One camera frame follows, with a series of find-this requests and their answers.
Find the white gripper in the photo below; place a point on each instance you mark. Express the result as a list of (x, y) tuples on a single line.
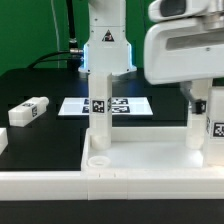
[(182, 51)]

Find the white desk top tray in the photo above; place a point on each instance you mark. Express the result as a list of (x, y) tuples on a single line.
[(153, 148)]

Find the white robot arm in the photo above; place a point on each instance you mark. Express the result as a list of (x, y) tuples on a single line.
[(107, 49)]

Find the white front fence bar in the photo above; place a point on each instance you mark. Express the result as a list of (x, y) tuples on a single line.
[(128, 185)]

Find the fiducial marker sheet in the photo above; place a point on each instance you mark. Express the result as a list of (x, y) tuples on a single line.
[(120, 106)]

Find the white left fence block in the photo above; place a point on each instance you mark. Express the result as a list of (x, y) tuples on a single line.
[(3, 139)]

